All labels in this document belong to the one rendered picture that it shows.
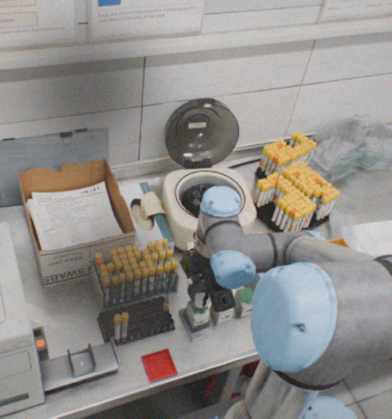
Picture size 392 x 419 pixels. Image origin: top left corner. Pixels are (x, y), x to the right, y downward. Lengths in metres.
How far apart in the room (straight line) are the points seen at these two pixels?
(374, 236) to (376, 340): 1.09
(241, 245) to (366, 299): 0.41
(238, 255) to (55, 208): 0.69
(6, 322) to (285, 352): 0.58
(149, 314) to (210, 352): 0.17
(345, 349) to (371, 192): 1.28
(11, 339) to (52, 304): 0.39
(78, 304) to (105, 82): 0.58
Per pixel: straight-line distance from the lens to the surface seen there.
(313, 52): 1.70
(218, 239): 0.98
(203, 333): 1.34
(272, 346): 0.62
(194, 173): 1.55
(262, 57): 1.61
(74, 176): 1.54
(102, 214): 1.49
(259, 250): 0.98
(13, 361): 1.08
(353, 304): 0.60
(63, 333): 1.35
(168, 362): 1.31
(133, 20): 1.38
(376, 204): 1.82
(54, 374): 1.26
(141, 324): 1.34
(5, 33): 1.33
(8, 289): 1.07
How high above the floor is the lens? 2.04
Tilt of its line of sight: 46 degrees down
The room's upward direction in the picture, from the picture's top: 10 degrees clockwise
